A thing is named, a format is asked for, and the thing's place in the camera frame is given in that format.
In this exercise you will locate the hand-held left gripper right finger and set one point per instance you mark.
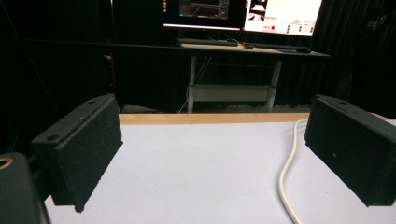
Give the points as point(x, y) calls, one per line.
point(355, 149)

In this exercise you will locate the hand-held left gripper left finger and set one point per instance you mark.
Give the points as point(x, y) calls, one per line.
point(84, 146)

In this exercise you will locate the black curtain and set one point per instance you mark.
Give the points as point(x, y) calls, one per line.
point(62, 53)

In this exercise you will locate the black computer mouse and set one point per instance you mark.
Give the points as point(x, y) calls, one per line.
point(303, 49)

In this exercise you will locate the desk with white legs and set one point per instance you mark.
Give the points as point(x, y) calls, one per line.
point(230, 90)

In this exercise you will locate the bright screen monitor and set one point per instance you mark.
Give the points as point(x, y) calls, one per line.
point(283, 15)

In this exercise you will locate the black keyboard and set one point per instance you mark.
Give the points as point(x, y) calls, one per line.
point(207, 41)

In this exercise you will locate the dark screen monitor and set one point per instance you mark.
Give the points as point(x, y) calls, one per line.
point(204, 14)

